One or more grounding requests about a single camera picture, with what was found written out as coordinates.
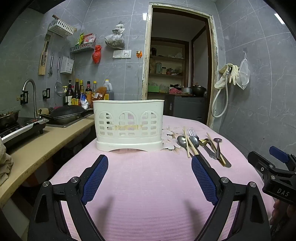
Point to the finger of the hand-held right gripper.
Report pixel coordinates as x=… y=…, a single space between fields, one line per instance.
x=278 y=153
x=259 y=160

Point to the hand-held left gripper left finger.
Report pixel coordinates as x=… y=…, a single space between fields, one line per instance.
x=96 y=178

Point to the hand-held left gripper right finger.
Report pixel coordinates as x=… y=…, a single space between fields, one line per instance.
x=204 y=178

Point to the small round-headed silver spoon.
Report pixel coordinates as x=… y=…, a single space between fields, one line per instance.
x=217 y=140

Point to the large silver spoon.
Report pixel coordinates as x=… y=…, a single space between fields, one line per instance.
x=182 y=141

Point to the silver fork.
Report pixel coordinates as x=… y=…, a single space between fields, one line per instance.
x=192 y=132

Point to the white plastic utensil basket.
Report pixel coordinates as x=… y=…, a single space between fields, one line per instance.
x=129 y=109

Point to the person's right hand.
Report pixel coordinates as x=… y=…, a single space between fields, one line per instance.
x=276 y=209

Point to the pink floral blanket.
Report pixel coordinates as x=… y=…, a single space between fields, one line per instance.
x=148 y=185

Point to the beige kitchen counter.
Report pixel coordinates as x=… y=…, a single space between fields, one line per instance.
x=46 y=143

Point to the black wok with lid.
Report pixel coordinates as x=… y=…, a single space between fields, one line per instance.
x=66 y=113

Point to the grey cabinet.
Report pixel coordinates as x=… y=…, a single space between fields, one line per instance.
x=185 y=109

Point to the blue white bag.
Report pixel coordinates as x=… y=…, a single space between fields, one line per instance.
x=84 y=103

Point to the orange spice packet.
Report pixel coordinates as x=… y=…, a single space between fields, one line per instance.
x=100 y=95

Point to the white mesh bag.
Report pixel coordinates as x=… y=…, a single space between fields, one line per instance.
x=244 y=76

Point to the loofah sponge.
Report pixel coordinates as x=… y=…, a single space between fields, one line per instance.
x=44 y=111

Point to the red cap soy sauce bottle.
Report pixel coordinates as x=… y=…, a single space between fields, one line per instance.
x=88 y=91

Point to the dark metal pot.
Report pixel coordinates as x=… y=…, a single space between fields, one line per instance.
x=198 y=90

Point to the dark pump bottle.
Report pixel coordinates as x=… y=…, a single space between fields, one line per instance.
x=68 y=95

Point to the tall dark sauce bottle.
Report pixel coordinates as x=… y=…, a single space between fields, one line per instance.
x=75 y=92

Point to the large cooking oil jug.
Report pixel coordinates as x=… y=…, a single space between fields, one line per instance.
x=109 y=90

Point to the clear yellow cap bottle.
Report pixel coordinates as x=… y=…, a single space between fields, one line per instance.
x=94 y=89

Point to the cream rubber gloves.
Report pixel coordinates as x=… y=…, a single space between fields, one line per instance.
x=233 y=74

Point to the small steel pot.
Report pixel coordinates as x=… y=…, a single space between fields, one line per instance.
x=186 y=90

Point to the induction cooktop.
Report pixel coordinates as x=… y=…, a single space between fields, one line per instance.
x=20 y=129

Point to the yellow cap sauce bottle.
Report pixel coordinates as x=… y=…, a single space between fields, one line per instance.
x=81 y=88

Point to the red cloth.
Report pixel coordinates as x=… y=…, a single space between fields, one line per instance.
x=174 y=90

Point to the beige towel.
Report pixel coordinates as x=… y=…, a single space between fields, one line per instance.
x=4 y=162

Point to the metal mesh skimmer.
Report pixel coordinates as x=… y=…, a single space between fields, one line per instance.
x=59 y=89

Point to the metal faucet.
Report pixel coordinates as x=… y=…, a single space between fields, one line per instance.
x=34 y=97

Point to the green box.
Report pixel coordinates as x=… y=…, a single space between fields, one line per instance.
x=153 y=89

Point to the metal bowl of food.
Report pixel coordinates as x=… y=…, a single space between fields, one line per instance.
x=9 y=118

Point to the wooden shelf unit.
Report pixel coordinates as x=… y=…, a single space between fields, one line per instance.
x=166 y=75

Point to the green thermos jar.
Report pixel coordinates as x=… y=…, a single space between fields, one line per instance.
x=158 y=68

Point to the red plastic bag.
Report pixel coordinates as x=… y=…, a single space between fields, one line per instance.
x=97 y=55

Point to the wooden knife rack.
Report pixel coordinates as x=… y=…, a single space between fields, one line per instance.
x=42 y=67

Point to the metal peeler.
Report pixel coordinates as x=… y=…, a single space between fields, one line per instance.
x=51 y=62

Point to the clear bag of dried goods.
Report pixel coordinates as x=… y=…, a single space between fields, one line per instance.
x=115 y=40

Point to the red snack packet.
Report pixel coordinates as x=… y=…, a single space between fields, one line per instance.
x=89 y=39

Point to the yellow green snack packet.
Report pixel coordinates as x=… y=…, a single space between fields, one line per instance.
x=79 y=39

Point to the black wall outlet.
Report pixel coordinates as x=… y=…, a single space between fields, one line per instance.
x=24 y=98
x=46 y=93

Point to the worn door frame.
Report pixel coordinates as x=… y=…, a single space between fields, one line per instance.
x=144 y=69

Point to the white switch socket panel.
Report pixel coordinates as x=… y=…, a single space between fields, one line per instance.
x=121 y=54

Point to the grey wall shelf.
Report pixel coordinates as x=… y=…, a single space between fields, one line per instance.
x=81 y=48

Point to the white wall basket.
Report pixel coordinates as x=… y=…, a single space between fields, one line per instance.
x=61 y=27

